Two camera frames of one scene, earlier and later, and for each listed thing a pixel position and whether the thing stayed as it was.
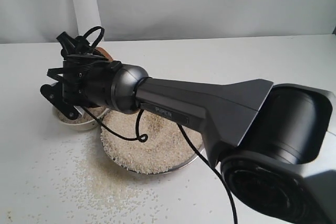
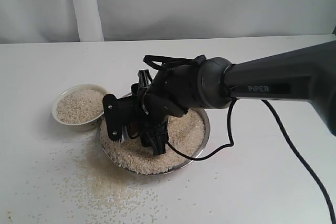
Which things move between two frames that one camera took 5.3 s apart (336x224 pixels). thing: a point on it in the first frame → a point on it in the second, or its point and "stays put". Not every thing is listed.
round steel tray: (167, 147) stays put
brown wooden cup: (104, 53) → (134, 129)
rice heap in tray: (144, 142) stays put
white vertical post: (86, 4) stays put
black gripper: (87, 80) → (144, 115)
